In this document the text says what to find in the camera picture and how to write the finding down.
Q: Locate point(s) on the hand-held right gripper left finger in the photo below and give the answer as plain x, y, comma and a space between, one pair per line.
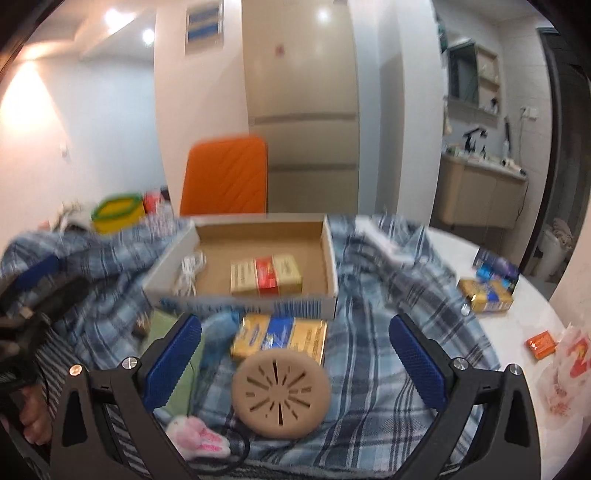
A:
173, 364

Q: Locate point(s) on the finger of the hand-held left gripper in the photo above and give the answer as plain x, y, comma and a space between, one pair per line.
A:
34, 274

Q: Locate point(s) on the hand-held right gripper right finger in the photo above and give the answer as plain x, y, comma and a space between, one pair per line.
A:
418, 364

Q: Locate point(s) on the green fabric pouch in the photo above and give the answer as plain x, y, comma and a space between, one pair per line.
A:
159, 323

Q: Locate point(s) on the pink plush rabbit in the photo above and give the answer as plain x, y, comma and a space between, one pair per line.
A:
194, 436

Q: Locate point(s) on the gold and blue cigarette pack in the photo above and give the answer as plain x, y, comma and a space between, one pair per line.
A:
277, 337

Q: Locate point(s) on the shallow cardboard box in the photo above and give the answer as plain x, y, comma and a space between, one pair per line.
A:
277, 240

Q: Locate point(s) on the person's left hand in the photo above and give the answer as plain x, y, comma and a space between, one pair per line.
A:
32, 410

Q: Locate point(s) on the blue plaid cloth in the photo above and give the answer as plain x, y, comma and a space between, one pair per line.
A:
369, 369

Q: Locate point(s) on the gold foil packet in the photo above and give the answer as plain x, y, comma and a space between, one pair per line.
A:
485, 295

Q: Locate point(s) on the yellow bin with green rim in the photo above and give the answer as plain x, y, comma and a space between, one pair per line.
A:
115, 221

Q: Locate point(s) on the beige round slotted disc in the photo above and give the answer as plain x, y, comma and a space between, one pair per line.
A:
281, 415

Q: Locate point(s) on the dark blue box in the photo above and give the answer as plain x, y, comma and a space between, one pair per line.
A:
496, 270

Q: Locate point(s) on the small orange packet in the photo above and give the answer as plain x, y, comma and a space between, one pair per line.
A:
541, 345

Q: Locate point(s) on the red and beige cigarette pack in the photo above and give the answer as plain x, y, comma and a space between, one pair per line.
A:
265, 274

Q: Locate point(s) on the red plastic bag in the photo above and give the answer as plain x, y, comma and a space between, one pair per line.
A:
152, 201

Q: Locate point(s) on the white printed plastic bag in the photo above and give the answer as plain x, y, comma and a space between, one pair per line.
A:
563, 383

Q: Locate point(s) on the white trash can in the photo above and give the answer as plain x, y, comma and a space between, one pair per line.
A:
549, 254

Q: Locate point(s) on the beige bathroom vanity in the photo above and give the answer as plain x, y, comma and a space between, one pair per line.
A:
471, 194

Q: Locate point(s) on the orange chair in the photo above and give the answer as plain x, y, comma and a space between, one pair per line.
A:
226, 175

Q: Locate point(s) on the white hair dryer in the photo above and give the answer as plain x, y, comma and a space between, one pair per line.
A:
512, 165

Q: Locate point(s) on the black faucet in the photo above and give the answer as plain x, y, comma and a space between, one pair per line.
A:
471, 138

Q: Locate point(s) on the bathroom mirror cabinet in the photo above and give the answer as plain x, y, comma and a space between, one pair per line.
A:
461, 78

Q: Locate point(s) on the beige refrigerator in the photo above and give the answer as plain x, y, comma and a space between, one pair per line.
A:
300, 92

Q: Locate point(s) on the white wall switch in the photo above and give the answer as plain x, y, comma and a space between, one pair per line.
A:
64, 152

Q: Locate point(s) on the dark door frame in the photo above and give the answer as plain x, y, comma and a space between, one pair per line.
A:
554, 138

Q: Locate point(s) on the white wall outlet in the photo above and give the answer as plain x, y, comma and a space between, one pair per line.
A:
529, 113

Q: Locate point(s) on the grey wall panel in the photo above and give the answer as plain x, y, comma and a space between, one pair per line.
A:
205, 23

